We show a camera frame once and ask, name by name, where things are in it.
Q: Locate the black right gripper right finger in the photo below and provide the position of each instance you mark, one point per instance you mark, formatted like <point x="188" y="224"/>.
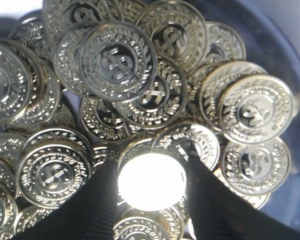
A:
<point x="217" y="213"/>

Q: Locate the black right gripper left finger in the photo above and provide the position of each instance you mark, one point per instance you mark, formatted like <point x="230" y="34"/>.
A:
<point x="90" y="214"/>

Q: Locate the bright gold coin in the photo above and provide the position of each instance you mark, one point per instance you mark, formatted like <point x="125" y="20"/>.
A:
<point x="152" y="181"/>

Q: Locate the gold coin left centre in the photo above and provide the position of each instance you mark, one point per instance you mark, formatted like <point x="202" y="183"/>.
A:
<point x="49" y="174"/>

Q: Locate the gold coin right centre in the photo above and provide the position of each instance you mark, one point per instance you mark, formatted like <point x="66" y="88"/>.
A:
<point x="255" y="109"/>

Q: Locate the round steel plate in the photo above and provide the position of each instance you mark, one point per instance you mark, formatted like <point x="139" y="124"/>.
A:
<point x="268" y="46"/>

